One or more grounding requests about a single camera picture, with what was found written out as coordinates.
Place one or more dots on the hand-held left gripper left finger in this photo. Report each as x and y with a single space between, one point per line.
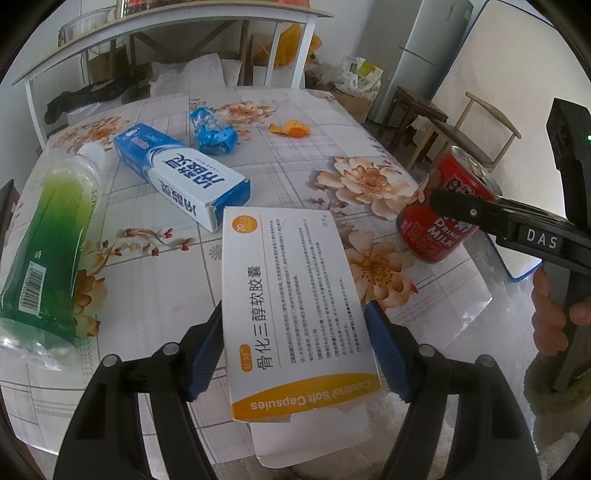
205 350

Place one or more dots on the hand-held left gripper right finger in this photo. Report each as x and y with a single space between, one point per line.
390 350

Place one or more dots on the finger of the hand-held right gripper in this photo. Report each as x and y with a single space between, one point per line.
471 212
535 216

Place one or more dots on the red drink can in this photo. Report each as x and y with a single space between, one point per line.
429 230

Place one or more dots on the white orange medicine box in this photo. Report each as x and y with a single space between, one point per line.
286 300

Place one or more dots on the person's right hand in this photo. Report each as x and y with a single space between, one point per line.
549 318

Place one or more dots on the light wooden chair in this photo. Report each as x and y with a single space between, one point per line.
489 110

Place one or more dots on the dark wooden stool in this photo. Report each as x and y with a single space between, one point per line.
415 99

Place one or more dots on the white board with blue edge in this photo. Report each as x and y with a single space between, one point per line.
508 69

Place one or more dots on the cardboard box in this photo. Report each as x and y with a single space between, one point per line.
355 104

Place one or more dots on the white plastic bag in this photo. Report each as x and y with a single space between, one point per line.
364 71

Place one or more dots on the blue white toothpaste box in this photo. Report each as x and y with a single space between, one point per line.
184 175

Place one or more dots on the floral checked tablecloth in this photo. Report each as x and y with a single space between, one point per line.
295 170

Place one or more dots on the white refrigerator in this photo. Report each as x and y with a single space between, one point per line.
425 27

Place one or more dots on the orange peel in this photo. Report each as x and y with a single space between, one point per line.
293 129

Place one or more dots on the green plastic bottle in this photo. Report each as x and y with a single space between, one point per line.
46 230

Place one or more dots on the white green plush rug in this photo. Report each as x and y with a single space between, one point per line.
568 443

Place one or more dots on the blue crumpled wrapper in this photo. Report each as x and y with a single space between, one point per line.
214 134

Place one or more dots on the orange plastic bag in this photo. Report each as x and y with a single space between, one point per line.
286 44

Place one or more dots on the white plastic sack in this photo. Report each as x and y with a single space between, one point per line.
189 74

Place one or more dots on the black cloth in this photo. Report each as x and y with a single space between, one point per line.
92 94

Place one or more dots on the white desk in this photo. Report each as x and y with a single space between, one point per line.
184 23

